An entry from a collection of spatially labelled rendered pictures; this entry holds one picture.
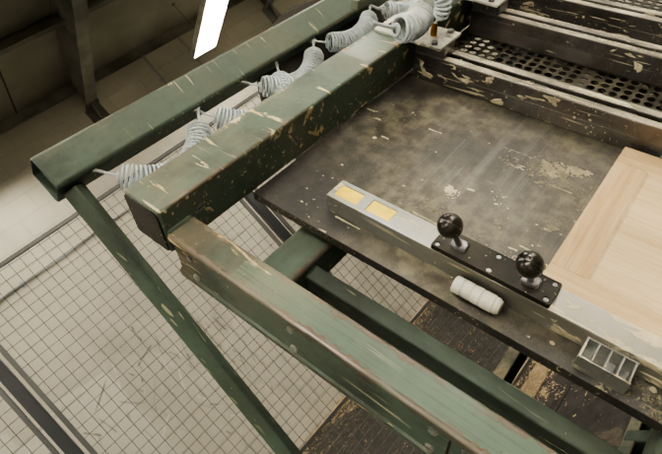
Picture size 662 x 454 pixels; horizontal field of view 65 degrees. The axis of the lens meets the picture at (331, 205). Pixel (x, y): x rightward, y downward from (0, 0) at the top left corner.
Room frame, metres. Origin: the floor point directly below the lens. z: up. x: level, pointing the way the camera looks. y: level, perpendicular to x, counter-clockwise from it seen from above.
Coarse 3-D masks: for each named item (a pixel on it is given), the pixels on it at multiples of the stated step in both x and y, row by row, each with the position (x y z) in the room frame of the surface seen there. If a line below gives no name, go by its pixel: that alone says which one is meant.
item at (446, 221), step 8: (448, 216) 0.74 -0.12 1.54; (456, 216) 0.74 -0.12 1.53; (440, 224) 0.74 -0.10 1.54; (448, 224) 0.73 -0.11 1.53; (456, 224) 0.73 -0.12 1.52; (440, 232) 0.74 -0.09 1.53; (448, 232) 0.73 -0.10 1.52; (456, 232) 0.73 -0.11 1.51; (456, 240) 0.80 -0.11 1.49; (464, 240) 0.84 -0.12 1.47; (456, 248) 0.83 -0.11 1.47; (464, 248) 0.83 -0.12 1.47
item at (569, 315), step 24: (360, 192) 0.96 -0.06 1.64; (360, 216) 0.93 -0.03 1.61; (408, 216) 0.91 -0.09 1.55; (408, 240) 0.88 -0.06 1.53; (432, 240) 0.86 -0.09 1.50; (432, 264) 0.87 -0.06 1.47; (456, 264) 0.83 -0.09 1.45; (504, 288) 0.79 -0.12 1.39; (528, 312) 0.79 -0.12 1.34; (552, 312) 0.75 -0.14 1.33; (576, 312) 0.75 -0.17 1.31; (600, 312) 0.75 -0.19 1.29; (576, 336) 0.75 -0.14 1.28; (600, 336) 0.72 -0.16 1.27; (624, 336) 0.72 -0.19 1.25; (648, 336) 0.72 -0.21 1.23; (648, 360) 0.69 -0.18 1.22
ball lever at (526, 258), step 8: (520, 256) 0.69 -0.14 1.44; (528, 256) 0.68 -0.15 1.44; (536, 256) 0.68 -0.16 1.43; (520, 264) 0.68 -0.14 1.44; (528, 264) 0.67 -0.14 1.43; (536, 264) 0.67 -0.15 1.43; (544, 264) 0.68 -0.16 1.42; (520, 272) 0.68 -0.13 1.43; (528, 272) 0.68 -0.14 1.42; (536, 272) 0.67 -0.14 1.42; (520, 280) 0.78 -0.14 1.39; (528, 280) 0.76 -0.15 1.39; (536, 280) 0.77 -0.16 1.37; (536, 288) 0.77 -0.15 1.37
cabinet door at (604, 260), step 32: (640, 160) 1.02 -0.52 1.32; (608, 192) 0.96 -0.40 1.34; (640, 192) 0.96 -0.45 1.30; (576, 224) 0.90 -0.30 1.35; (608, 224) 0.90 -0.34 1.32; (640, 224) 0.90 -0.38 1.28; (576, 256) 0.85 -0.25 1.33; (608, 256) 0.85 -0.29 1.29; (640, 256) 0.85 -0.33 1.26; (576, 288) 0.81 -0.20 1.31; (608, 288) 0.80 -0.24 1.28; (640, 288) 0.80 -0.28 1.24; (640, 320) 0.76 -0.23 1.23
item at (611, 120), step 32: (448, 0) 1.19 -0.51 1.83; (384, 32) 1.28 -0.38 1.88; (448, 32) 1.25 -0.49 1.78; (416, 64) 1.29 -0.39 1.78; (448, 64) 1.23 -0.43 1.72; (480, 64) 1.22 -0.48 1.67; (480, 96) 1.22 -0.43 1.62; (512, 96) 1.17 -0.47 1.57; (544, 96) 1.12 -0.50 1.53; (576, 96) 1.11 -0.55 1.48; (576, 128) 1.11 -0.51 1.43; (608, 128) 1.07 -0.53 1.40; (640, 128) 1.02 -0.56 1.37
